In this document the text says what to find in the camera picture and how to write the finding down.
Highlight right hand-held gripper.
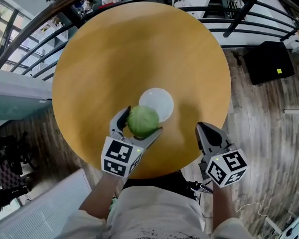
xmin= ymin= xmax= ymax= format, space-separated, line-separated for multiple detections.
xmin=195 ymin=121 xmax=249 ymax=188

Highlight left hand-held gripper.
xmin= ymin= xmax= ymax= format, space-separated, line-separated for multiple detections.
xmin=101 ymin=105 xmax=164 ymax=178

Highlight green cabbage ball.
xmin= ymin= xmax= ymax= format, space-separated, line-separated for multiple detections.
xmin=126 ymin=105 xmax=160 ymax=139

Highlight white round plate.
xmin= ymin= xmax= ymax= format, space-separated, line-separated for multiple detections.
xmin=138 ymin=87 xmax=175 ymax=123

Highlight person's left forearm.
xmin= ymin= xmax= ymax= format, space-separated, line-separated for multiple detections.
xmin=78 ymin=174 xmax=126 ymax=221

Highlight person's right forearm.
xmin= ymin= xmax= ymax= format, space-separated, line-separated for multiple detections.
xmin=211 ymin=182 xmax=238 ymax=231

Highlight black waist device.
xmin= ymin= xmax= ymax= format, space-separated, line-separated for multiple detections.
xmin=190 ymin=181 xmax=214 ymax=194

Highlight person's white printed t-shirt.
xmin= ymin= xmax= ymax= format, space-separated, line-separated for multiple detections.
xmin=61 ymin=185 xmax=253 ymax=239

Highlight black box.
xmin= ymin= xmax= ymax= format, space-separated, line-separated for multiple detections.
xmin=243 ymin=40 xmax=296 ymax=86

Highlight white ribbed panel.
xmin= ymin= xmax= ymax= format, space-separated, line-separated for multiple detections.
xmin=0 ymin=167 xmax=92 ymax=239

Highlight black checkered chair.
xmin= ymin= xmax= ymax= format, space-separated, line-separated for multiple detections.
xmin=0 ymin=131 xmax=38 ymax=214

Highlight black metal railing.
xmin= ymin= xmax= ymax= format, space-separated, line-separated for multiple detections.
xmin=0 ymin=0 xmax=299 ymax=82

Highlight large window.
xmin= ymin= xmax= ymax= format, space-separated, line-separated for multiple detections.
xmin=0 ymin=0 xmax=26 ymax=67

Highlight white floor cable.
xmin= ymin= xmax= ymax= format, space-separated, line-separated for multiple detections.
xmin=235 ymin=202 xmax=268 ymax=218

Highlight white equipment frame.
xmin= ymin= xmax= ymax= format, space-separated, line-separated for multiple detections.
xmin=263 ymin=207 xmax=299 ymax=239

